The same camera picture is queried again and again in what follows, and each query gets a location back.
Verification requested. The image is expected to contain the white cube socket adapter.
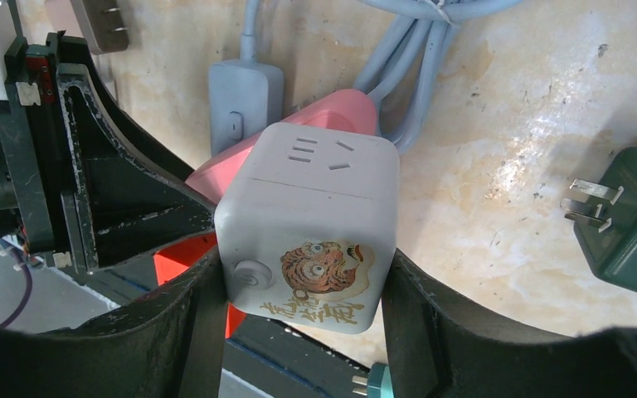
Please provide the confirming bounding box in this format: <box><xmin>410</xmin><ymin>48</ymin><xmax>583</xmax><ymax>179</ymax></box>
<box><xmin>214</xmin><ymin>124</ymin><xmax>400</xmax><ymax>334</ymax></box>

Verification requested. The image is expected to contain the light blue power strip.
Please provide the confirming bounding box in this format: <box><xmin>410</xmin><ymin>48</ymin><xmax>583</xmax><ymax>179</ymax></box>
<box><xmin>207</xmin><ymin>0</ymin><xmax>515</xmax><ymax>155</ymax></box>

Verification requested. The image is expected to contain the teal small plug adapter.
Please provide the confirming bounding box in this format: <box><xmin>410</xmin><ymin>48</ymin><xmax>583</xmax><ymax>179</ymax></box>
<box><xmin>352</xmin><ymin>362</ymin><xmax>395</xmax><ymax>398</ymax></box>

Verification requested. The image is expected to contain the pink triangular power strip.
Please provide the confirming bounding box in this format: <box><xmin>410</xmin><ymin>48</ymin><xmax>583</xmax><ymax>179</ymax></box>
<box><xmin>185</xmin><ymin>89</ymin><xmax>377</xmax><ymax>204</ymax></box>

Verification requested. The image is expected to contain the dark green cube adapter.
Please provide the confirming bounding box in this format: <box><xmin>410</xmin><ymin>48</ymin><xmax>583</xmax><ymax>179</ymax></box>
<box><xmin>560</xmin><ymin>147</ymin><xmax>637</xmax><ymax>293</ymax></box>

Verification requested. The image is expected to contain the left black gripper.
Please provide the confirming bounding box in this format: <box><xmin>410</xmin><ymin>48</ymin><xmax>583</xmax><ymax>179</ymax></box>
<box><xmin>0</xmin><ymin>32</ymin><xmax>215</xmax><ymax>272</ymax></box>

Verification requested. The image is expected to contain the pink brown charger plug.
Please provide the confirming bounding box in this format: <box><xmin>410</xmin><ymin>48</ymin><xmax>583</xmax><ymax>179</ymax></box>
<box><xmin>44</xmin><ymin>0</ymin><xmax>129</xmax><ymax>55</ymax></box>

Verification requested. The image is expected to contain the red cube socket adapter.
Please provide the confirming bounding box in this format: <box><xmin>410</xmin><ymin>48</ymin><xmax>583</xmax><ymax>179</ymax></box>
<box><xmin>153</xmin><ymin>231</ymin><xmax>248</xmax><ymax>339</ymax></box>

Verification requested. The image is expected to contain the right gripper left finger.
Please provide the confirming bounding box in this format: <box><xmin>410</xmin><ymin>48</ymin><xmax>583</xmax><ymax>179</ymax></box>
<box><xmin>0</xmin><ymin>249</ymin><xmax>227</xmax><ymax>397</ymax></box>

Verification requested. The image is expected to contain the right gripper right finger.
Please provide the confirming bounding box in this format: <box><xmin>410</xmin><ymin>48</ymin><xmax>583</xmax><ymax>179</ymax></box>
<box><xmin>382</xmin><ymin>252</ymin><xmax>637</xmax><ymax>397</ymax></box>

